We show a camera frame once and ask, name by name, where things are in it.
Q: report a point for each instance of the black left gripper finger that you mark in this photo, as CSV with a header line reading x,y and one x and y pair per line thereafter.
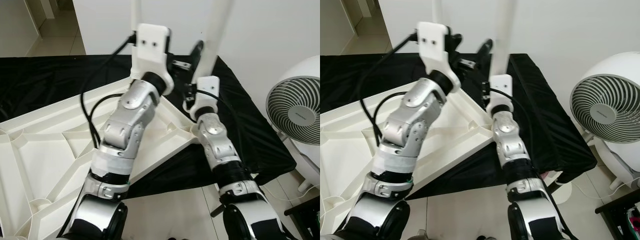
x,y
197,52
485,52

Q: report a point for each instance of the black table leg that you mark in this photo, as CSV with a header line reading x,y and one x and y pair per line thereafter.
x,y
555,186
217,210

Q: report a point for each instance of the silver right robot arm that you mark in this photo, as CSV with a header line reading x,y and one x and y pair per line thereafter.
x,y
215,140
510,145

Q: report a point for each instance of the grey robot leg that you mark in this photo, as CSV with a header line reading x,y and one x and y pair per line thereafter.
x,y
421,235

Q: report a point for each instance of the white plastic table leg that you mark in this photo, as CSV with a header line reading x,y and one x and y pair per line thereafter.
x,y
504,30
217,30
437,10
136,12

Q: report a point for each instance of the black storage rack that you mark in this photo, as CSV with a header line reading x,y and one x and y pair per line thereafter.
x,y
620,215
305,215

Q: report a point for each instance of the pink foam pad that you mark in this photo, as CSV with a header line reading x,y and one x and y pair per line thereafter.
x,y
550,176

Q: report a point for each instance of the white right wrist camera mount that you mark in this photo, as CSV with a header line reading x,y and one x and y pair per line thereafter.
x,y
501,90
207,95

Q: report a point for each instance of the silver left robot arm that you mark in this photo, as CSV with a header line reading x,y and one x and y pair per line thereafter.
x,y
125,120
415,120

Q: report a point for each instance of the white pedestal fan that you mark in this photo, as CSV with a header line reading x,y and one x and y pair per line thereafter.
x,y
607,107
295,110

